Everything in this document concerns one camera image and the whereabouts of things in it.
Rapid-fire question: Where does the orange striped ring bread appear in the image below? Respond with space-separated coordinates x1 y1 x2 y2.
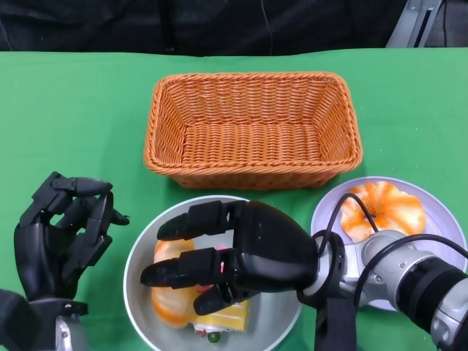
338 181 427 244

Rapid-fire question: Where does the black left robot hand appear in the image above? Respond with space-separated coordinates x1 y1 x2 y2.
13 170 131 303

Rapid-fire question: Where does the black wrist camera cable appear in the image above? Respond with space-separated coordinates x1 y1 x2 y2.
321 192 468 308

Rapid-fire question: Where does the grey bowl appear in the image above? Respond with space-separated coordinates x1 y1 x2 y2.
123 195 304 351

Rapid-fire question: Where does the orange wicker basket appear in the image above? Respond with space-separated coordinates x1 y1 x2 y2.
143 72 363 190

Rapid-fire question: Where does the grey metal frame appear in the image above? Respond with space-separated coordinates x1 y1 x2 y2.
385 0 443 49

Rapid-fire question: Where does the black right wrist camera bracket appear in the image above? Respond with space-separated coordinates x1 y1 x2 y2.
314 295 358 351

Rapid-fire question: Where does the green tablecloth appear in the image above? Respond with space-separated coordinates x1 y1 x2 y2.
0 49 468 351

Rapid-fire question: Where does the lilac plate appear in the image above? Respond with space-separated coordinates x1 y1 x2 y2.
310 176 468 312

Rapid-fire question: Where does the black backdrop curtain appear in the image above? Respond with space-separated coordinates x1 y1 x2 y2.
0 0 407 59

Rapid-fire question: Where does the thin black hanging cable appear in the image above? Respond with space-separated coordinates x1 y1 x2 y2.
260 0 275 56

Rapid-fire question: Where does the orange striped bread bun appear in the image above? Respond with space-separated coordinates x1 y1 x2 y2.
151 239 198 328

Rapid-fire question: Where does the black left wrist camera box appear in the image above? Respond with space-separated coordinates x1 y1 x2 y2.
0 288 37 351

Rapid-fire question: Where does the yellow layered cake slice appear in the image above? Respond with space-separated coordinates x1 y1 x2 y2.
189 299 252 343

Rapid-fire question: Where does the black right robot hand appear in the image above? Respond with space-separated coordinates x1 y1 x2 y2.
140 200 319 317

